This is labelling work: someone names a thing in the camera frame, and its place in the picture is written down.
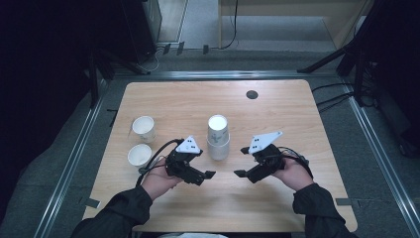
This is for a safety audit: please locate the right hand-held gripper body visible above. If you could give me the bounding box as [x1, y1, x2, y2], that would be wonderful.
[248, 131, 287, 181]

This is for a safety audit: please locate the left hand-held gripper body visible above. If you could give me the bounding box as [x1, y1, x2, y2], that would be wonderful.
[164, 135, 203, 182]

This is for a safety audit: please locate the white paper cup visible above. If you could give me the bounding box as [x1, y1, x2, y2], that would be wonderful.
[132, 115, 158, 144]
[127, 143, 154, 170]
[207, 114, 230, 145]
[206, 133, 231, 162]

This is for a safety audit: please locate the person's left hand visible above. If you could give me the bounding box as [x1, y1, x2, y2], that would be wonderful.
[142, 158, 186, 201]

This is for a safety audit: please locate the person's right hand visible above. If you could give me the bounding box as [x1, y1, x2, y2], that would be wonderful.
[270, 155, 315, 192]

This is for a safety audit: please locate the black tripod stand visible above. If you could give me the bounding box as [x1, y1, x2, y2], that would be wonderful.
[296, 0, 377, 107]

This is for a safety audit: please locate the black metal stand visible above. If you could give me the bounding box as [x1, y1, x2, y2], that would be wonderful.
[87, 49, 152, 110]

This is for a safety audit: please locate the black cabinet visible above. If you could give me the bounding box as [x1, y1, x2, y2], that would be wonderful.
[120, 0, 162, 64]

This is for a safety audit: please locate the light wooden furniture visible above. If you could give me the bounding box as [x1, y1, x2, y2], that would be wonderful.
[217, 0, 375, 51]

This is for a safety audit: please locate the dark curtain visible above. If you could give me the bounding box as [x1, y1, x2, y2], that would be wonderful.
[372, 0, 420, 157]
[0, 0, 95, 219]

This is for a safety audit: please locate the left hand-held gripper cable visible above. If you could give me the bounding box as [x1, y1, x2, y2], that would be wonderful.
[136, 138, 184, 188]

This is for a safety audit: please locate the hand-held gripper cable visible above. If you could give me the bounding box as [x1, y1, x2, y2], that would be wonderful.
[136, 138, 184, 188]
[276, 146, 314, 180]

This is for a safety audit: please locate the right hand-held gripper cable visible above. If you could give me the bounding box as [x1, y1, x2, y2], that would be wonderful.
[276, 146, 314, 180]

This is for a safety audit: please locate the aluminium floor rail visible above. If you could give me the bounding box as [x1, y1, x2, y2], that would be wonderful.
[112, 69, 340, 81]
[33, 78, 112, 238]
[341, 80, 420, 238]

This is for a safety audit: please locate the black floor cable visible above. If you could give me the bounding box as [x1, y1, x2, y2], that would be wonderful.
[311, 82, 355, 94]
[316, 92, 355, 113]

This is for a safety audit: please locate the white floor cable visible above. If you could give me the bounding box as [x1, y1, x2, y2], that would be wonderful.
[145, 46, 166, 72]

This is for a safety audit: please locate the hanging black cable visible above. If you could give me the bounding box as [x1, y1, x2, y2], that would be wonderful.
[220, 0, 240, 51]

